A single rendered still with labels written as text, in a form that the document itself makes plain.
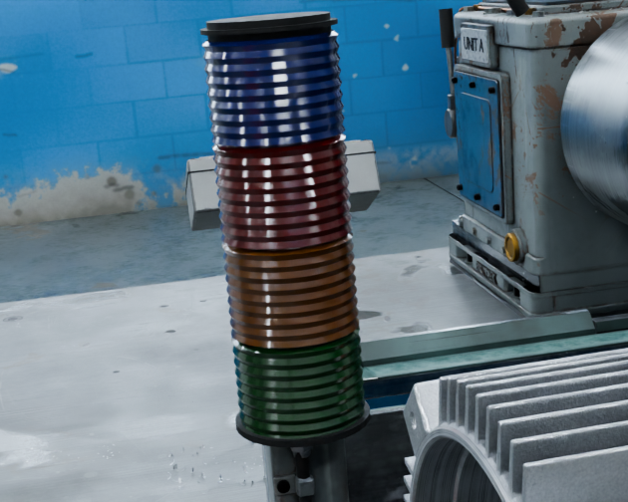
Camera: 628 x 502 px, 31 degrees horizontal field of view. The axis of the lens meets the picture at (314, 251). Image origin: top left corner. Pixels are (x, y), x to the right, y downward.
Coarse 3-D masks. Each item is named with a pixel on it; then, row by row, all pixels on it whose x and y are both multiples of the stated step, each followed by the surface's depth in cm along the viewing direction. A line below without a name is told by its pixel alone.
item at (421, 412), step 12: (420, 384) 40; (432, 384) 40; (420, 396) 40; (432, 396) 40; (408, 408) 42; (420, 408) 40; (432, 408) 40; (408, 420) 42; (420, 420) 40; (432, 420) 40; (420, 432) 40; (420, 444) 41
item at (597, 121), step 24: (624, 24) 122; (600, 48) 122; (624, 48) 117; (576, 72) 124; (600, 72) 118; (624, 72) 114; (576, 96) 122; (600, 96) 117; (624, 96) 112; (576, 120) 121; (600, 120) 116; (624, 120) 111; (576, 144) 122; (600, 144) 116; (624, 144) 111; (576, 168) 124; (600, 168) 118; (624, 168) 112; (600, 192) 121; (624, 192) 114; (624, 216) 120
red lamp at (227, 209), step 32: (224, 160) 49; (256, 160) 48; (288, 160) 48; (320, 160) 49; (224, 192) 50; (256, 192) 49; (288, 192) 49; (320, 192) 49; (224, 224) 51; (256, 224) 49; (288, 224) 49; (320, 224) 50
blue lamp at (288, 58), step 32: (224, 64) 48; (256, 64) 47; (288, 64) 47; (320, 64) 48; (224, 96) 48; (256, 96) 48; (288, 96) 48; (320, 96) 48; (224, 128) 49; (256, 128) 48; (288, 128) 48; (320, 128) 49
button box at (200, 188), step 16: (352, 144) 104; (368, 144) 104; (192, 160) 101; (208, 160) 101; (352, 160) 103; (368, 160) 104; (192, 176) 101; (208, 176) 101; (352, 176) 103; (368, 176) 103; (192, 192) 101; (208, 192) 101; (352, 192) 103; (368, 192) 103; (192, 208) 101; (208, 208) 101; (352, 208) 108; (192, 224) 105; (208, 224) 105
